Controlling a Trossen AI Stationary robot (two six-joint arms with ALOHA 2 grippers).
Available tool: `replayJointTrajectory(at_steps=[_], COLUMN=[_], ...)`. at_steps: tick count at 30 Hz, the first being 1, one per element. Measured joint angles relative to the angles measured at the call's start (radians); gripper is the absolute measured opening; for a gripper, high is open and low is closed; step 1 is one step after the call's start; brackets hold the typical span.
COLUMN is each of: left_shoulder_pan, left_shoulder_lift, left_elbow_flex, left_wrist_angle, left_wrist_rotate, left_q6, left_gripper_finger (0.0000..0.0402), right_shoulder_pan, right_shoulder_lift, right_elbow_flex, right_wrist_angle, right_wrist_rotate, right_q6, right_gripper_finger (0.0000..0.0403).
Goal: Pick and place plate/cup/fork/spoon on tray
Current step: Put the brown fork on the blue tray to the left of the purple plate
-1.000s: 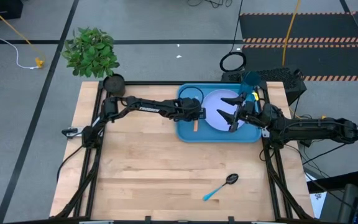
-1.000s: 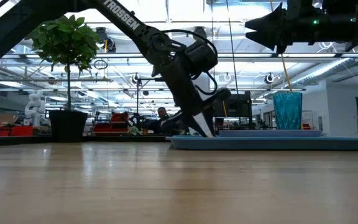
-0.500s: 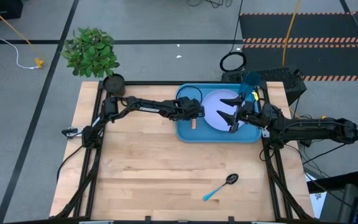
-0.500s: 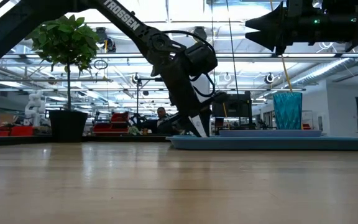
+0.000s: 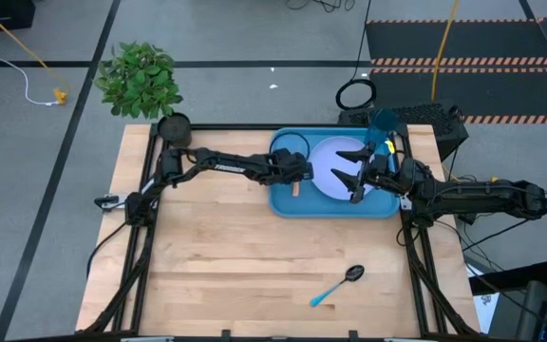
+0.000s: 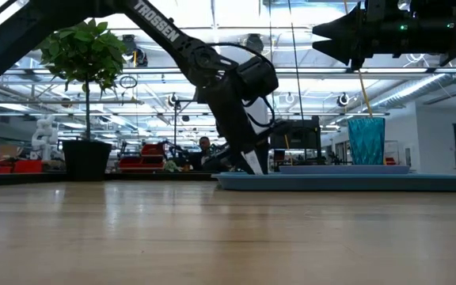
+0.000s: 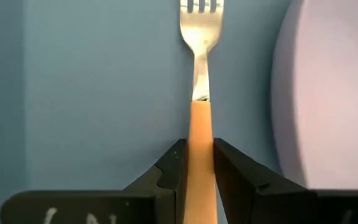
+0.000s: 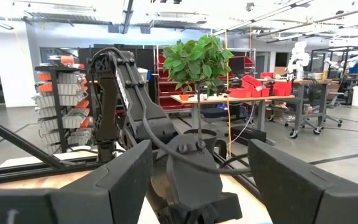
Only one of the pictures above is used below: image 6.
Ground red tool cart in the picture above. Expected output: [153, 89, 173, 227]
[117, 142, 165, 173]

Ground black hanging cable loop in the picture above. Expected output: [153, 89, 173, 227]
[119, 75, 138, 90]

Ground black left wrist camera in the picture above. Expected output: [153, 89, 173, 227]
[235, 56, 279, 100]

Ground blue plastic tray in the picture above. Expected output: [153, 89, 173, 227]
[211, 173, 456, 193]

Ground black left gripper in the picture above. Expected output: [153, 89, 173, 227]
[194, 77, 271, 175]

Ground person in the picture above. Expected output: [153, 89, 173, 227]
[190, 136, 229, 172]

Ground black aluminium table frame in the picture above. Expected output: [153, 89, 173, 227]
[0, 172, 218, 188]

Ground black plant pot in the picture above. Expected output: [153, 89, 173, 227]
[61, 139, 113, 182]

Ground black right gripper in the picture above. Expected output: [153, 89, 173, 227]
[312, 0, 456, 70]

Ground yellow hanging cable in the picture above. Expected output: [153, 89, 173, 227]
[342, 0, 374, 119]

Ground black metal frame stand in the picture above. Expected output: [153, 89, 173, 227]
[173, 98, 198, 159]

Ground green leafy plant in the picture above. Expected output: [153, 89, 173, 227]
[37, 17, 128, 142]

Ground teal faceted cup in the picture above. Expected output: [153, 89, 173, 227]
[347, 117, 386, 166]

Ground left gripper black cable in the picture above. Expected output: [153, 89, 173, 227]
[211, 41, 277, 128]

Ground red storage bin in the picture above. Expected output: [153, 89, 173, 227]
[0, 148, 43, 174]

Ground cardboard box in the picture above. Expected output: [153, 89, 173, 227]
[0, 144, 23, 159]

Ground black equipment box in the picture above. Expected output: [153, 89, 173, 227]
[269, 116, 322, 162]

